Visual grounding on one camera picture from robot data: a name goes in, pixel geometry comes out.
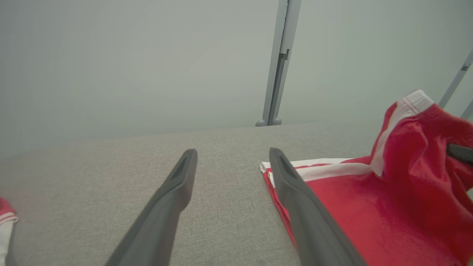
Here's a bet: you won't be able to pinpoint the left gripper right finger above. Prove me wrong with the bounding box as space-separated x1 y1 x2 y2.
269 147 367 266

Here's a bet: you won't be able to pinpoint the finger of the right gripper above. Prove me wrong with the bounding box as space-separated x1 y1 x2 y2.
446 143 473 166

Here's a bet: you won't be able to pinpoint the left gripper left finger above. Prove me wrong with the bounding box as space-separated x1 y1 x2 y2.
105 149 198 266

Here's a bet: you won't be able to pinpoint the red basketball shorts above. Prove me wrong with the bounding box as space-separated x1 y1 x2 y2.
260 89 473 266

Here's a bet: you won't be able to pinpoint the red white jersey shirt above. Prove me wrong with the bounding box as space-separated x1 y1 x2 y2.
0 197 19 266

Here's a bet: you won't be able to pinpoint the grey slanted partition post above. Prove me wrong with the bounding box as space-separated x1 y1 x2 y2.
438 50 473 109

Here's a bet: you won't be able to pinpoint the grey double partition post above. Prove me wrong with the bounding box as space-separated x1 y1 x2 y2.
255 0 303 127

